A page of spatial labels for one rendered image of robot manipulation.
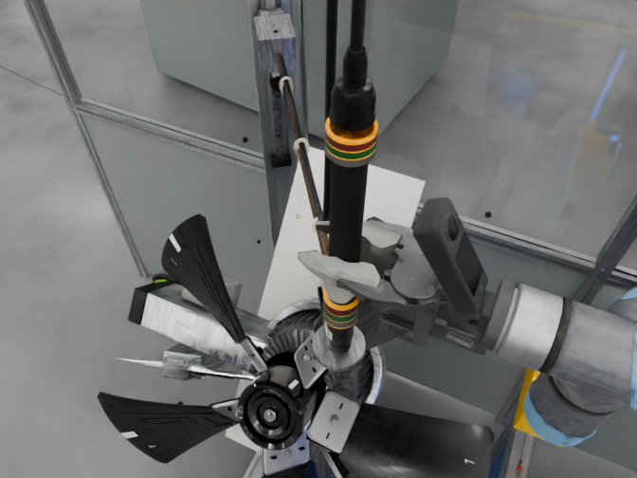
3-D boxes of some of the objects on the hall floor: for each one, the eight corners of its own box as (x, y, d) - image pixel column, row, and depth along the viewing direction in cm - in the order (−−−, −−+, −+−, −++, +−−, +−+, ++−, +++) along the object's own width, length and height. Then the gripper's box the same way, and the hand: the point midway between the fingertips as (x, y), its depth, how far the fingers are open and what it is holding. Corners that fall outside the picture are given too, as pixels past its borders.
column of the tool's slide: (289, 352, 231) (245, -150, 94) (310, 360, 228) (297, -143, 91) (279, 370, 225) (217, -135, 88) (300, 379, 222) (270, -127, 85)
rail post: (452, 501, 192) (513, 414, 133) (464, 505, 191) (529, 421, 131) (449, 512, 190) (509, 429, 130) (461, 517, 189) (526, 435, 129)
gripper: (478, 389, 53) (285, 313, 59) (502, 302, 60) (328, 241, 66) (500, 346, 46) (281, 265, 52) (524, 252, 53) (329, 191, 59)
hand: (318, 239), depth 56 cm, fingers closed on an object, 4 cm apart
